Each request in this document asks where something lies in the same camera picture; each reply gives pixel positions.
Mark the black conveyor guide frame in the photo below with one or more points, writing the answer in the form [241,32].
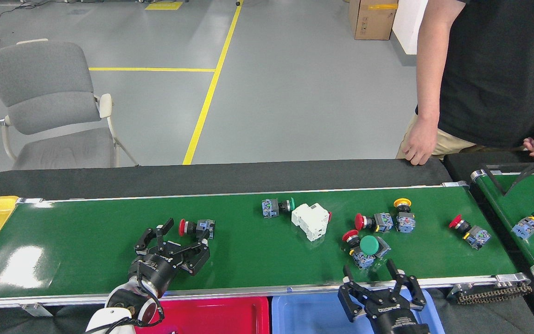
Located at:
[504,190]

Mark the red mushroom push button switch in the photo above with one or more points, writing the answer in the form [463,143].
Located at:
[359,221]
[182,227]
[350,234]
[455,221]

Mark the yellow mushroom push button switch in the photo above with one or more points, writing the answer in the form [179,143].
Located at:
[402,202]

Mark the person's right hand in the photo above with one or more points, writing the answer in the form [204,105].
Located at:
[420,139]

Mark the grey padded chair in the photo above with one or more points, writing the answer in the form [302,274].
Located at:
[44,83]

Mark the brown cardboard box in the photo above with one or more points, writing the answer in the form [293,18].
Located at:
[372,21]

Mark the person's right forearm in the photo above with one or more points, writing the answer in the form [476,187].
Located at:
[431,83]

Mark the long green conveyor belt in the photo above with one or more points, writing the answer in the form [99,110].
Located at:
[248,250]

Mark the person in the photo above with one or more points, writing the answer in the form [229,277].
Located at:
[503,69]

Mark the blue plastic tray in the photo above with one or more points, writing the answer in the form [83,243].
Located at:
[304,317]

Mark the white circuit breaker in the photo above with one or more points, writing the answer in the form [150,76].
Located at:
[311,221]

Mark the red plastic tray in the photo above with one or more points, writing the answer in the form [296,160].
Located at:
[211,317]

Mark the short green conveyor belt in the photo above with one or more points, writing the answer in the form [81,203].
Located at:
[522,195]

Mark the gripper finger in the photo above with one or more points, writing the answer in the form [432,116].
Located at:
[168,226]
[346,301]
[200,260]
[415,292]

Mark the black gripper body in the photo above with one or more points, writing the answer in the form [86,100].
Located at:
[397,320]
[153,273]

